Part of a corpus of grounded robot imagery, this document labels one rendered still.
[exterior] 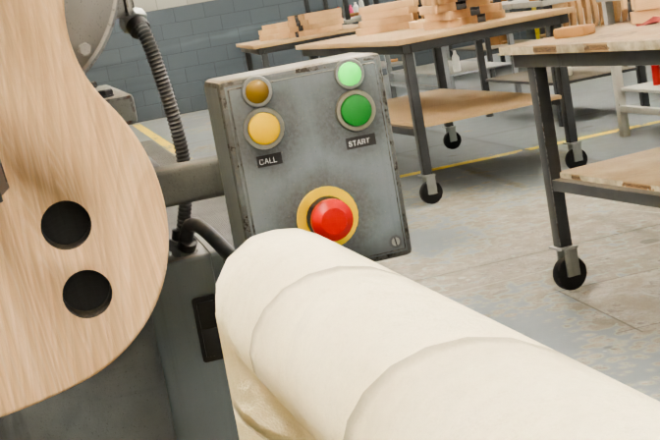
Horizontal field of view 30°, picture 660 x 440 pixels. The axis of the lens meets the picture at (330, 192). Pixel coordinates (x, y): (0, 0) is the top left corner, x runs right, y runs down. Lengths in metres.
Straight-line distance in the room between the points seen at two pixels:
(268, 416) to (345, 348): 0.08
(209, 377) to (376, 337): 1.22
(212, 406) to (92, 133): 0.52
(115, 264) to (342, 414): 0.80
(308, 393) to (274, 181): 0.97
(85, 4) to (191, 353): 0.43
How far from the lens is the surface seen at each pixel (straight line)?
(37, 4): 0.96
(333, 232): 1.15
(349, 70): 1.16
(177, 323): 1.37
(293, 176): 1.16
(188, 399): 1.40
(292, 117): 1.16
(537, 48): 4.23
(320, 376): 0.19
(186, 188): 1.25
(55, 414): 1.35
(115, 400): 1.35
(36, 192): 0.96
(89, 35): 1.15
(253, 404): 0.26
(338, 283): 0.21
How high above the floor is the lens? 1.18
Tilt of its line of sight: 9 degrees down
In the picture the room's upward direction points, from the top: 10 degrees counter-clockwise
